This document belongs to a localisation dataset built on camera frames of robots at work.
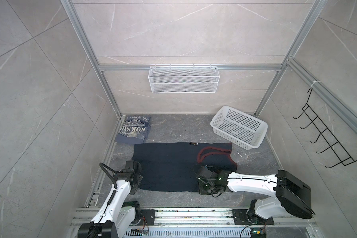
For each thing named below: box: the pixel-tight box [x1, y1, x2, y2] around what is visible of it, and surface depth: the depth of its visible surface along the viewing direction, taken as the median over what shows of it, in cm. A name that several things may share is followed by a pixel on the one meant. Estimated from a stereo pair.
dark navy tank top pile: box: [131, 141, 238, 192], surface depth 98 cm
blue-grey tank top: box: [115, 114, 152, 144], surface depth 109 cm
